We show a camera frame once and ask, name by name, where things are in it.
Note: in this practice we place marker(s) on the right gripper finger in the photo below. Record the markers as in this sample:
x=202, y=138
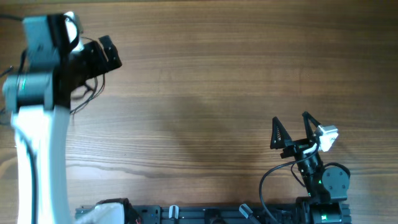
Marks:
x=280, y=138
x=308, y=120

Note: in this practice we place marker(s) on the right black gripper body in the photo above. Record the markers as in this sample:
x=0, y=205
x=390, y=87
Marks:
x=296, y=148

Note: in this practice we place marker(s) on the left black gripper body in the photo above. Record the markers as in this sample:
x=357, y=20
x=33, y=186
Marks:
x=91, y=62

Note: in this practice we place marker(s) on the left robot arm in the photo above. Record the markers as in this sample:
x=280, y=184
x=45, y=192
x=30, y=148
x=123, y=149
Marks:
x=38, y=96

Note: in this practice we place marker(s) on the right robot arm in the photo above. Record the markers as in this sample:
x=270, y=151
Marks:
x=326, y=184

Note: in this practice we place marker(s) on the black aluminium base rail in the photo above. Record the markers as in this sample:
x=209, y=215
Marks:
x=283, y=213

